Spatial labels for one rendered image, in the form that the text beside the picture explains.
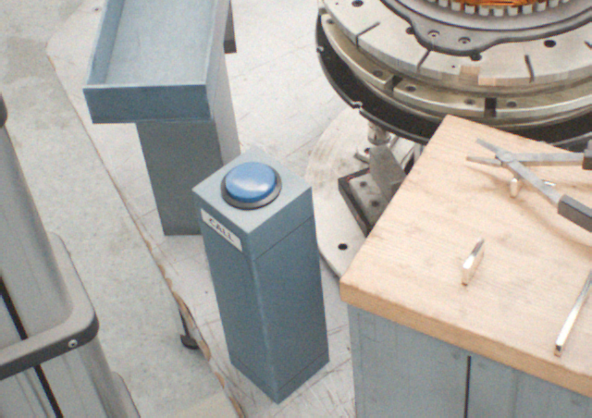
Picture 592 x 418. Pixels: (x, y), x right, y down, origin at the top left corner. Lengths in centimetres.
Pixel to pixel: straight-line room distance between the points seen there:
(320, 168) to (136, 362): 94
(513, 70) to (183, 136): 36
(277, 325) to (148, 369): 111
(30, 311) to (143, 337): 116
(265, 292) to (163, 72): 23
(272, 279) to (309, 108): 44
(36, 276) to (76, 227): 139
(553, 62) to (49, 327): 48
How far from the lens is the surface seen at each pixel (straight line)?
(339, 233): 118
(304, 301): 100
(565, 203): 81
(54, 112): 260
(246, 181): 90
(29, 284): 95
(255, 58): 142
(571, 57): 93
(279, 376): 105
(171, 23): 110
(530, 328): 78
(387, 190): 114
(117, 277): 223
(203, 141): 111
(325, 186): 122
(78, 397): 107
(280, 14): 148
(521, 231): 83
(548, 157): 85
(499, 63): 92
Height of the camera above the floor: 170
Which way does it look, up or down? 47 degrees down
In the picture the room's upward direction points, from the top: 7 degrees counter-clockwise
